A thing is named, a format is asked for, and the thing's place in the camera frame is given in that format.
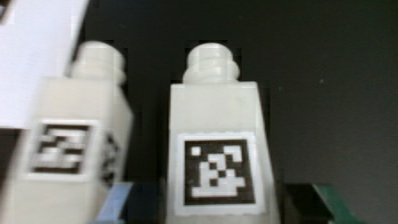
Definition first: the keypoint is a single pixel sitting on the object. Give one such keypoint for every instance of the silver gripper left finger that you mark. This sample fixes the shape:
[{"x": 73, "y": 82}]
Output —
[{"x": 110, "y": 212}]

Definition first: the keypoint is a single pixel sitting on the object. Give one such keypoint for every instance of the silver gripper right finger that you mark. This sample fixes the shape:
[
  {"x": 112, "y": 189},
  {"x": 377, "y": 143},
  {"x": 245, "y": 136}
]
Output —
[{"x": 341, "y": 214}]

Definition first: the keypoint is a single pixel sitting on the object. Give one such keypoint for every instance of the white table leg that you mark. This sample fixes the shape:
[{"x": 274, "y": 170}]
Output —
[
  {"x": 221, "y": 185},
  {"x": 68, "y": 160}
]

